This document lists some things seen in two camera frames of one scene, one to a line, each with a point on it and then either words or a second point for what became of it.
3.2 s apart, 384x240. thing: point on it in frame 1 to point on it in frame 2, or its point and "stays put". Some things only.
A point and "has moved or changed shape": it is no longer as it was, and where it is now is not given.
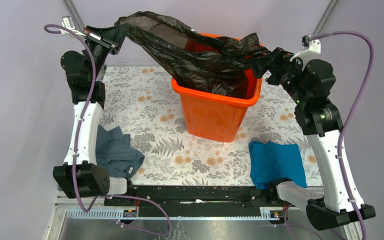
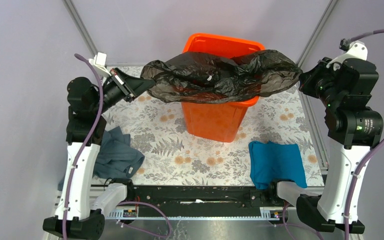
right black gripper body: (287, 73) to (320, 83)
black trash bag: (218, 65) has moved or changed shape
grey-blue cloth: (115, 153) stays put
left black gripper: (105, 37) to (132, 85)
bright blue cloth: (270, 161) stays put
